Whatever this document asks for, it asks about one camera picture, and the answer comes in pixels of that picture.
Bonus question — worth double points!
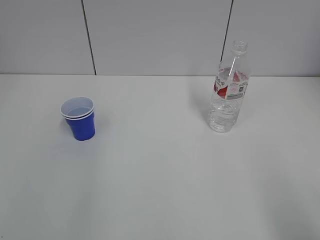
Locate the clear water bottle red label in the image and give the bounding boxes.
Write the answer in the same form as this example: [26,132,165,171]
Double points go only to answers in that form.
[208,40,251,133]

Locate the blue paper cup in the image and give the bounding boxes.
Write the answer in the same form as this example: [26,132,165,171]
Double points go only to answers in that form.
[60,96,96,141]

